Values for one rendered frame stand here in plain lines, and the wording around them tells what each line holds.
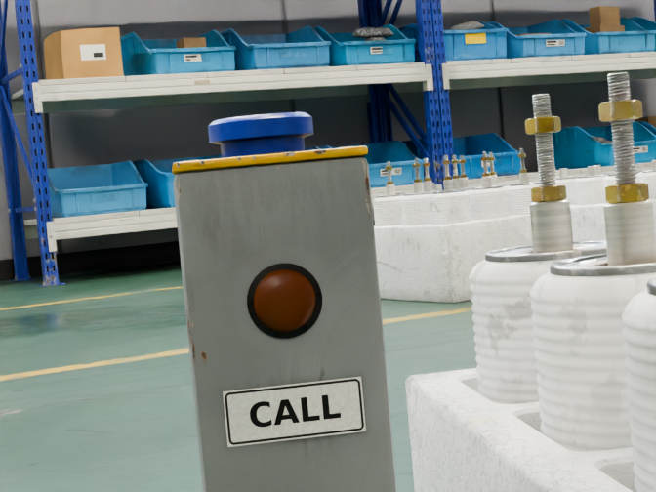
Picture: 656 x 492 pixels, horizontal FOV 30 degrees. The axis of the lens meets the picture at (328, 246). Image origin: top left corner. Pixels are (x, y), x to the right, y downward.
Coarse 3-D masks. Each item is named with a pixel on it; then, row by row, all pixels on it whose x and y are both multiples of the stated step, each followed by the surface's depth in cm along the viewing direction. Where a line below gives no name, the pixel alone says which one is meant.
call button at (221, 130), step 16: (288, 112) 45; (304, 112) 46; (208, 128) 46; (224, 128) 45; (240, 128) 45; (256, 128) 45; (272, 128) 45; (288, 128) 45; (304, 128) 46; (224, 144) 46; (240, 144) 45; (256, 144) 45; (272, 144) 45; (288, 144) 46; (304, 144) 47
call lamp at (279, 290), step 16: (272, 272) 43; (288, 272) 43; (256, 288) 43; (272, 288) 43; (288, 288) 43; (304, 288) 43; (256, 304) 43; (272, 304) 43; (288, 304) 43; (304, 304) 43; (272, 320) 43; (288, 320) 43; (304, 320) 44
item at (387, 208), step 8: (392, 184) 308; (392, 192) 308; (376, 200) 307; (384, 200) 305; (392, 200) 304; (376, 208) 307; (384, 208) 305; (392, 208) 304; (400, 208) 305; (376, 216) 307; (384, 216) 305; (392, 216) 305; (400, 216) 305; (376, 224) 308; (384, 224) 305; (392, 224) 305; (400, 224) 305
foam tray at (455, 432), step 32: (416, 384) 72; (448, 384) 71; (416, 416) 72; (448, 416) 63; (480, 416) 61; (512, 416) 60; (416, 448) 74; (448, 448) 64; (480, 448) 57; (512, 448) 53; (544, 448) 53; (416, 480) 75; (448, 480) 65; (480, 480) 58; (512, 480) 52; (544, 480) 48; (576, 480) 47; (608, 480) 47
